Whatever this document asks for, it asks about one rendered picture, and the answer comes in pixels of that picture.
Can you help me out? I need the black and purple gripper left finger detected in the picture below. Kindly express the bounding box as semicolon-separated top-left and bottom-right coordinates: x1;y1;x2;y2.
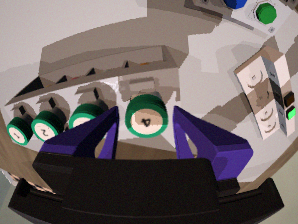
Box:
39;106;120;159

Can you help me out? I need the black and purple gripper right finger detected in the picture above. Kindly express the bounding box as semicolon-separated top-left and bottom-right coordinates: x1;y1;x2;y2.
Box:
172;106;253;181

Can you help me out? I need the grey flat mat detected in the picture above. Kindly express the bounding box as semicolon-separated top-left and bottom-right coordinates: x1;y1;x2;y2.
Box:
0;0;298;182

